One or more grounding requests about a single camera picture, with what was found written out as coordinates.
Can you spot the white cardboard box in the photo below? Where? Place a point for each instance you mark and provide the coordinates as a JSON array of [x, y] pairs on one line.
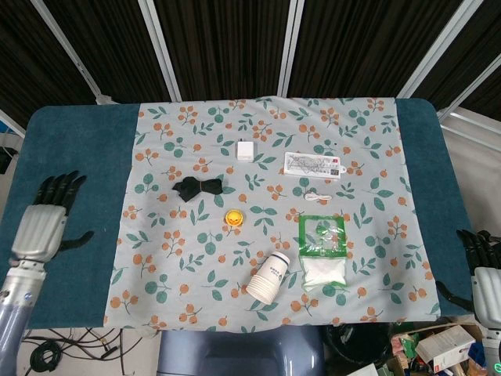
[[444, 346]]

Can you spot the teal table cover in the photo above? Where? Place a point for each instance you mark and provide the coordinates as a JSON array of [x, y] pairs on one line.
[[98, 156]]

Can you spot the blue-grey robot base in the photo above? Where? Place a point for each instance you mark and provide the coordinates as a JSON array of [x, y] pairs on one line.
[[240, 350]]

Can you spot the green-edged clear plastic bag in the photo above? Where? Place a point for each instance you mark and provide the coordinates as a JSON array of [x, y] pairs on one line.
[[321, 236]]

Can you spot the stack of paper cups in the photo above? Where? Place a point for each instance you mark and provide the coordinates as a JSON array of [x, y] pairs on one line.
[[269, 277]]

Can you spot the yellow round lid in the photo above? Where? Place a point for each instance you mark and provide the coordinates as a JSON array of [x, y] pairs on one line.
[[234, 224]]

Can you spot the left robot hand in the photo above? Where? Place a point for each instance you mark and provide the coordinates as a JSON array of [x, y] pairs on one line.
[[45, 227]]

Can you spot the white powder bag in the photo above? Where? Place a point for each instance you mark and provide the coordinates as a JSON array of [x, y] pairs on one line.
[[324, 273]]

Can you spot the black trash bag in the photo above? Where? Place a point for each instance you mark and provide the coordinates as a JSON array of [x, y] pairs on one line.
[[358, 344]]

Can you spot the floral tablecloth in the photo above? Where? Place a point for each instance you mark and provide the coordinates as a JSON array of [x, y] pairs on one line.
[[274, 211]]

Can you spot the black fabric bundle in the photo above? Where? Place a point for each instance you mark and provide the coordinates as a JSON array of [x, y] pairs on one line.
[[199, 188]]

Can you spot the white power adapter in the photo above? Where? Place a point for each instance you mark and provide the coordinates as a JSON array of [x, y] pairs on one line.
[[245, 150]]

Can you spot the white printed packet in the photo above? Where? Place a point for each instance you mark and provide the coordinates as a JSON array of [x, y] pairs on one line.
[[313, 165]]

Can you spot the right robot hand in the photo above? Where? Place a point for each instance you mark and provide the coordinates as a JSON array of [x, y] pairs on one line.
[[481, 274]]

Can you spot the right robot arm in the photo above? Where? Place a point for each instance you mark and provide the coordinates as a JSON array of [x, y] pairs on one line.
[[494, 344]]

